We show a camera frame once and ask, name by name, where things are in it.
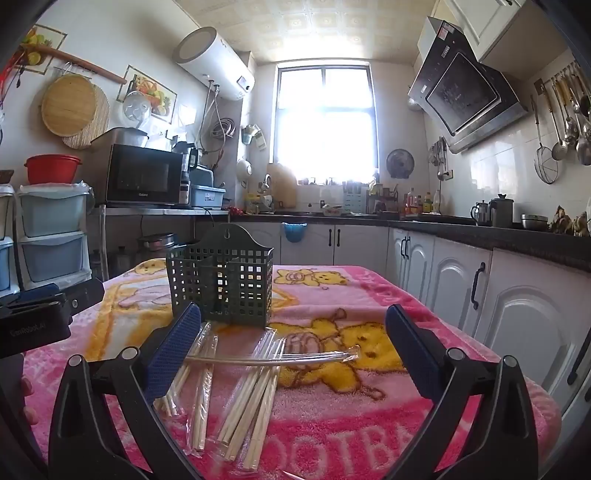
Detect light blue drawer unit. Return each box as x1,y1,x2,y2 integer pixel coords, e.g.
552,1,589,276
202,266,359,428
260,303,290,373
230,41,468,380
16,182,90,289

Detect black microwave oven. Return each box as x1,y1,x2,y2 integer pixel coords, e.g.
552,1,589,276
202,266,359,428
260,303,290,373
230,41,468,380
105,143,185,206

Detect pink printed blanket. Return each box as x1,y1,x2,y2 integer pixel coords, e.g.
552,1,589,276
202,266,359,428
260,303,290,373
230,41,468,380
23,264,561,480

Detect red plastic basin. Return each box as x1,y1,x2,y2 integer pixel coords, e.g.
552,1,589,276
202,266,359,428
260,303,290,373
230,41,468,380
24,154,83,184

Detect round woven mat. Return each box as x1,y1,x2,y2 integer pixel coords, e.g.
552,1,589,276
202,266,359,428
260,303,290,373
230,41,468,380
62,83,110,150

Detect blue plastic dish container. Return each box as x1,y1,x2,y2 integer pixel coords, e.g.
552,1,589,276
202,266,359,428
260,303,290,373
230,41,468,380
189,168,227,208

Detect clear plastic dome lid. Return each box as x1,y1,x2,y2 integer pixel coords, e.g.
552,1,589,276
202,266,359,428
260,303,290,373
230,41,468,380
122,91,152,126

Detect coiled metal hose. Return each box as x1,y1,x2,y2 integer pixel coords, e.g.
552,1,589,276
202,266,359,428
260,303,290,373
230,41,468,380
210,117,236,139

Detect round bamboo board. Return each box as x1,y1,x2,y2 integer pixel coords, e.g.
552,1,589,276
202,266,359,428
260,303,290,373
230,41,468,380
41,74,99,138

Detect white lower cabinets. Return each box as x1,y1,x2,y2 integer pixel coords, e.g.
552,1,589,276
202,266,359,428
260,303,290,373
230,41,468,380
229,217,591,416

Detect group of condiment bottles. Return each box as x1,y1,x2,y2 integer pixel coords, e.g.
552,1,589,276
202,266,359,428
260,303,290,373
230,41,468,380
401,187,444,217

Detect black blender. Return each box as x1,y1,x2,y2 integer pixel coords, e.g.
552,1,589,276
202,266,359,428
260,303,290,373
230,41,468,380
178,141,200,204

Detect white water heater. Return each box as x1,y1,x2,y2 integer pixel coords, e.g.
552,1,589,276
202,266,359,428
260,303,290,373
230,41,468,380
173,26,256,101

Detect wooden cutting board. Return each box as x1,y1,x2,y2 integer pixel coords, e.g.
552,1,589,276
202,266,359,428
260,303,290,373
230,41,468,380
268,162,297,209

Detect pile of chopsticks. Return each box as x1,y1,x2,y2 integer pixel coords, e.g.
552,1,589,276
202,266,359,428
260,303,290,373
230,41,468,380
154,320,362,472

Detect person's left hand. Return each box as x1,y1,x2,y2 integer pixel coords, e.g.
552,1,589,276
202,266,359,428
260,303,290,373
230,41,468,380
19,377,37,428

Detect hanging ladles under hood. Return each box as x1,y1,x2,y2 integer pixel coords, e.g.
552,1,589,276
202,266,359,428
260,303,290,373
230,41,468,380
428,136,451,181

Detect metal kitchen shelf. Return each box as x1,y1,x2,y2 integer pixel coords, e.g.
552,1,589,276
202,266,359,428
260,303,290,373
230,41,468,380
90,203,230,282

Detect row of hanging utensils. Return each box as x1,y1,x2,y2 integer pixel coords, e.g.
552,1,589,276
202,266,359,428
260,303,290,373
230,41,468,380
531,60,591,185

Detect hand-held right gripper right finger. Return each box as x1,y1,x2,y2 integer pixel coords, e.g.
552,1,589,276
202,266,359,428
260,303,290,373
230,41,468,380
385,304,541,480

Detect metal pot with lid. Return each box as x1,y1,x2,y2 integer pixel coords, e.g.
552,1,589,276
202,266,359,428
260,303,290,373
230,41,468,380
92,127,149,148

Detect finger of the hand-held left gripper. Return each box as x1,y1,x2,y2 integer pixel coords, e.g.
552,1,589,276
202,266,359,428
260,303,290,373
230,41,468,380
0,278,105,319

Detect fruit wall poster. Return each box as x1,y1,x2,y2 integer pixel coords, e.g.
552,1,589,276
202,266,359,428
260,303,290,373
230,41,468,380
116,65,177,124
16,25,65,75

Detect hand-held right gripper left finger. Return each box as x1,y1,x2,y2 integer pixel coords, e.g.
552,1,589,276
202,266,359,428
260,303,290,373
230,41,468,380
47,301,204,480

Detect green wall-hung holder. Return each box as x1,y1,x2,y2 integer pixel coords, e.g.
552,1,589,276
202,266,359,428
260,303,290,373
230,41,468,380
241,124,269,151

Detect white upper cabinet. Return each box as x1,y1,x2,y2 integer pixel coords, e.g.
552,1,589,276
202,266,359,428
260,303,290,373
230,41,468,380
418,0,573,79

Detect wooden rolling pin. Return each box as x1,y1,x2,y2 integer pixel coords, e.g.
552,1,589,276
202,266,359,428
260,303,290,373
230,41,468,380
23,42,127,85

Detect kitchen window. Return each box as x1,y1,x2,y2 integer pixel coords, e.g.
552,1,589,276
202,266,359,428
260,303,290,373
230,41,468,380
273,60,377,183

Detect ginger roots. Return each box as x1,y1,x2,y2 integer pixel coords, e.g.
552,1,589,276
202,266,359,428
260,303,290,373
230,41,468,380
549,205,591,238

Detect black range hood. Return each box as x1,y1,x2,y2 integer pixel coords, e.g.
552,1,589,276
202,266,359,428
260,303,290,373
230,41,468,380
407,17,528,154

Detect green plastic utensil holder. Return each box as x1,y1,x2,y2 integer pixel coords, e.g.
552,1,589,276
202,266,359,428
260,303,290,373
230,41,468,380
165,223,274,329

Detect black coffee pot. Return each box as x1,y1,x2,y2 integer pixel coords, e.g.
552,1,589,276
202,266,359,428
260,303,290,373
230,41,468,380
489,194,514,228

